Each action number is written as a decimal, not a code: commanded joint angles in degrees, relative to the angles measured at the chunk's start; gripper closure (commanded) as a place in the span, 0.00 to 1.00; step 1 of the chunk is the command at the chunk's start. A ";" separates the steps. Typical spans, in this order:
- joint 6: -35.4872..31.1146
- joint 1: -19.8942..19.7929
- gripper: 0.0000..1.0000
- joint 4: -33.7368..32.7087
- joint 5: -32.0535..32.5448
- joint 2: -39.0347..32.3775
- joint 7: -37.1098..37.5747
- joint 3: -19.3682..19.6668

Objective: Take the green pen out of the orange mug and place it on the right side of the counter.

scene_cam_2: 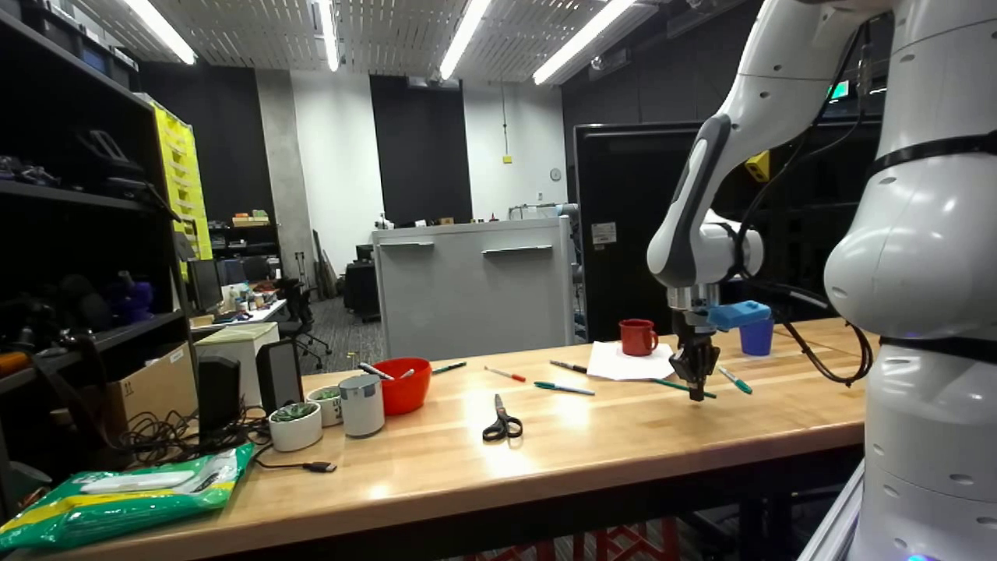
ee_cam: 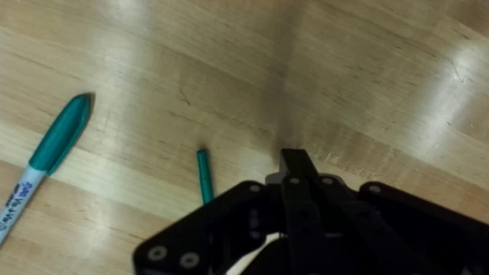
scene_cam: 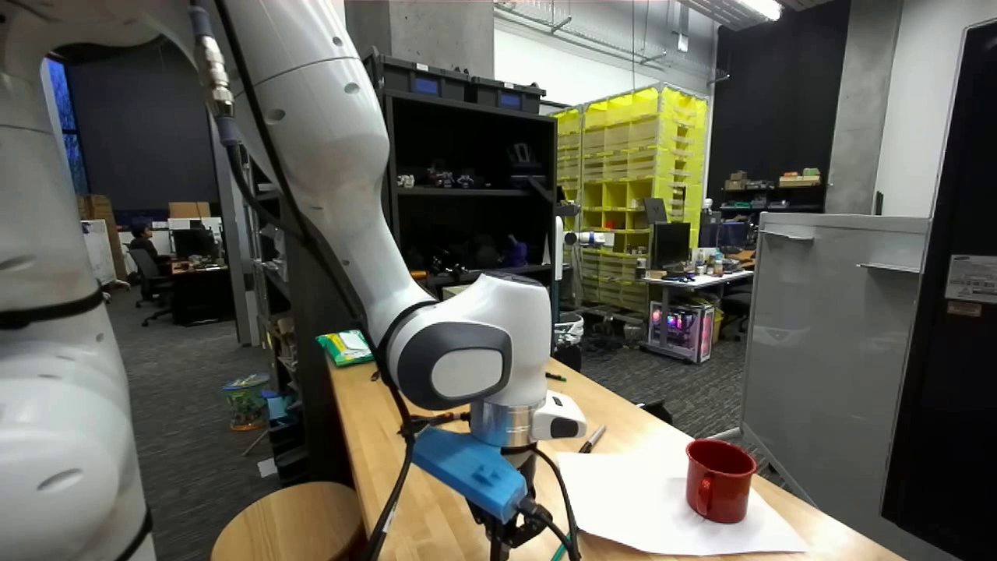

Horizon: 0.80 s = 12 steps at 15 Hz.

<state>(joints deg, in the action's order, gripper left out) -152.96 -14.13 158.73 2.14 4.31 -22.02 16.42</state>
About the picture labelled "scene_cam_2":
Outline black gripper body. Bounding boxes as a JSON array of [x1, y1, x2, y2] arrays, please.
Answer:
[[667, 306, 723, 362]]

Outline thin green pen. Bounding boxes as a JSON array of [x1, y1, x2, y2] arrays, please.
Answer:
[[647, 373, 720, 401]]

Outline dark red mug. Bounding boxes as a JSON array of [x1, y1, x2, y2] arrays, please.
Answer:
[[618, 315, 664, 357]]

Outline orange red mug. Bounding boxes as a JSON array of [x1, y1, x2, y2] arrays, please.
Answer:
[[373, 355, 435, 419]]

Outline white cylindrical mug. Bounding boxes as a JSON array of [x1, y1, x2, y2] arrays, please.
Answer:
[[338, 371, 390, 438]]

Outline green cap white marker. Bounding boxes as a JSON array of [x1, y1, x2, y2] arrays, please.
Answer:
[[715, 362, 758, 400]]

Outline white paper sheet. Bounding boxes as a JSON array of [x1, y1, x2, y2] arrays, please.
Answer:
[[586, 337, 679, 382]]

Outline blue plastic cup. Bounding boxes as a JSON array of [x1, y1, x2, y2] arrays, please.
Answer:
[[738, 322, 780, 357]]

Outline tall black cabinet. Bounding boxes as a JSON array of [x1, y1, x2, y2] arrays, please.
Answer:
[[567, 109, 884, 341]]

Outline green and white marker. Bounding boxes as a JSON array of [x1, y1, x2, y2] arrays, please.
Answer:
[[533, 376, 598, 400]]

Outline yellow tag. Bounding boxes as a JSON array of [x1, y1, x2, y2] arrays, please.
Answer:
[[744, 150, 776, 188]]

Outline black scissors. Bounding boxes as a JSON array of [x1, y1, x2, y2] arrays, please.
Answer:
[[479, 388, 528, 444]]

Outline grey metal cabinet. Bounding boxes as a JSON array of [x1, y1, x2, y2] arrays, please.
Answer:
[[372, 215, 575, 362]]

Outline white ceiling light strip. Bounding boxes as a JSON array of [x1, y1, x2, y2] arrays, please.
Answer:
[[435, 0, 497, 85], [529, 0, 641, 91], [120, 0, 201, 67], [316, 0, 347, 74]]

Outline small grey cup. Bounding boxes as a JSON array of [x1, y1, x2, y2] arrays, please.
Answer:
[[308, 382, 347, 431]]

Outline black office chair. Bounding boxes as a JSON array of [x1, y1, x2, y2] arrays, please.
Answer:
[[273, 274, 338, 373]]

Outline small white plant pot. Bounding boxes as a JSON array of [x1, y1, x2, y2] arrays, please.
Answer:
[[264, 395, 326, 454]]

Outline black desktop speaker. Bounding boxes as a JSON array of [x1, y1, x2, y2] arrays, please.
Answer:
[[197, 355, 246, 438], [255, 337, 308, 413]]

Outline white side desk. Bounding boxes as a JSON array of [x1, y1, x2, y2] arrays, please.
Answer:
[[188, 315, 288, 408]]

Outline dark background shelf unit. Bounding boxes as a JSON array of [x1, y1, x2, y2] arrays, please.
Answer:
[[210, 205, 279, 260]]

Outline cardboard box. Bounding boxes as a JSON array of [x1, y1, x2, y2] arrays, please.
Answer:
[[103, 339, 201, 438]]

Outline yellow storage rack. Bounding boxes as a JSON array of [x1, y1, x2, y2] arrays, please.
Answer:
[[154, 98, 218, 263]]

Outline small blue purple object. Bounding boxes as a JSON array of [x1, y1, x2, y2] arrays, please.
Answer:
[[118, 270, 161, 325]]

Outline green wipes packet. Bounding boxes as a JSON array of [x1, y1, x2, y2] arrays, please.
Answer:
[[0, 436, 264, 553]]

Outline black shelving unit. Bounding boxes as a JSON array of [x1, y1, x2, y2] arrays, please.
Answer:
[[0, 0, 199, 501]]

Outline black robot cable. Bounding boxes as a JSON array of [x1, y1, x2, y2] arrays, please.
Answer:
[[725, 17, 879, 388]]

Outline red metal frame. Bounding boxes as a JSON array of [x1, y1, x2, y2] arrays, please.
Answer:
[[559, 514, 690, 561]]

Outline thin black table cable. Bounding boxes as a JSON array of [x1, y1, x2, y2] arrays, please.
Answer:
[[255, 452, 344, 476]]

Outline tangle of black cables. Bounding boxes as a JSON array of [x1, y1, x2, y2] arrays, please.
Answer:
[[111, 401, 273, 465]]

